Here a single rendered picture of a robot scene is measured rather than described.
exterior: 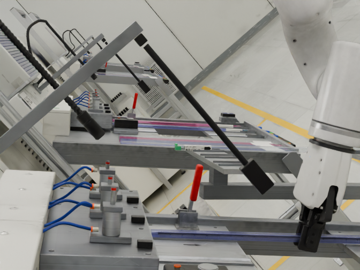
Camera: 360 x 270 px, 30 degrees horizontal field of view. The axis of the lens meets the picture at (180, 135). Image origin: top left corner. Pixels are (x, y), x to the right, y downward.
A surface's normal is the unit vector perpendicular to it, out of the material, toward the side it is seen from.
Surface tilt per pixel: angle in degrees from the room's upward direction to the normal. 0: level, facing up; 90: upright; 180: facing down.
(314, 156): 32
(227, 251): 45
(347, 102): 79
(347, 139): 94
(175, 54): 90
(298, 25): 130
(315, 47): 112
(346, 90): 70
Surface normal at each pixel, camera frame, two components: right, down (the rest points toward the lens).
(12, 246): 0.07, -0.99
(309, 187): -0.96, -0.22
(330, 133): -0.41, 0.00
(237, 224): 0.14, 0.15
